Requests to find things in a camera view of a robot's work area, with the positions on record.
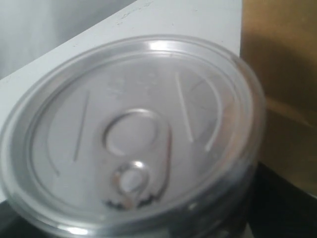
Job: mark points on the brown paper bag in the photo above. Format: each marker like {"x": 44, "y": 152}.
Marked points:
{"x": 279, "y": 41}

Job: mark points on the dark tea can silver lid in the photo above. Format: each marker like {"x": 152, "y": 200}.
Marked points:
{"x": 146, "y": 137}

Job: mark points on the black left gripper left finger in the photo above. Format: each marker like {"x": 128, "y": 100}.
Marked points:
{"x": 8, "y": 219}

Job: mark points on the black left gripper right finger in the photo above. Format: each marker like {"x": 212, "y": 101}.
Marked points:
{"x": 279, "y": 209}

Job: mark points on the white backdrop curtain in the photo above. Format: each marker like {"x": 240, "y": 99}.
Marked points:
{"x": 31, "y": 28}

